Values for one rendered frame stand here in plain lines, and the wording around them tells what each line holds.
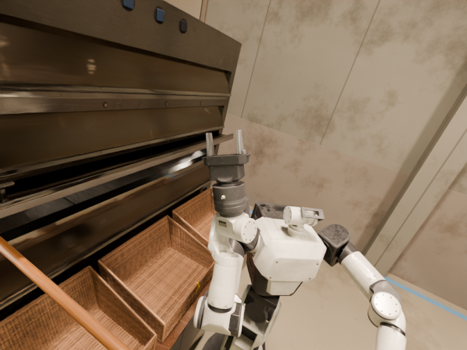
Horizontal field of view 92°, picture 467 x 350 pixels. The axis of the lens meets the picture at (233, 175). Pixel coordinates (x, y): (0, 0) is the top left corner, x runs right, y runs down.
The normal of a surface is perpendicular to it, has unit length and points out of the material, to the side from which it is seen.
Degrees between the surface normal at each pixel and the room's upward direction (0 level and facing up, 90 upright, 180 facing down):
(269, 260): 85
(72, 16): 90
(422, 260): 90
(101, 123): 70
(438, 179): 90
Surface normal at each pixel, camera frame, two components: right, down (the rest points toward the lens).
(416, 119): -0.46, 0.27
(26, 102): 0.87, 0.37
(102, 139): 0.90, 0.04
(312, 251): 0.28, -0.31
